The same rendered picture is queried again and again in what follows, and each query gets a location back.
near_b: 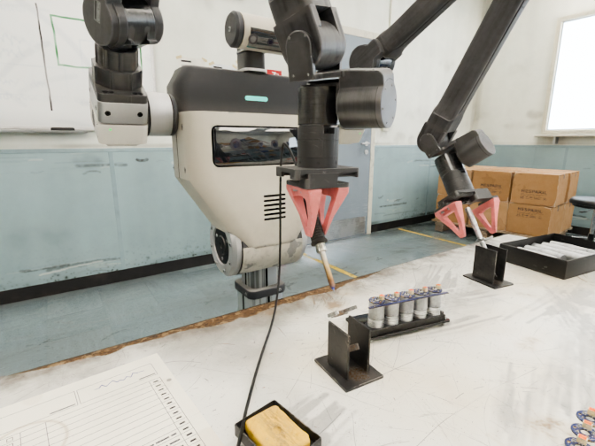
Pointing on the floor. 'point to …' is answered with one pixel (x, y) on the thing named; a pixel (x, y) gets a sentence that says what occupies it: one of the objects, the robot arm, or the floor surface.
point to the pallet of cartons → (521, 200)
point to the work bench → (385, 360)
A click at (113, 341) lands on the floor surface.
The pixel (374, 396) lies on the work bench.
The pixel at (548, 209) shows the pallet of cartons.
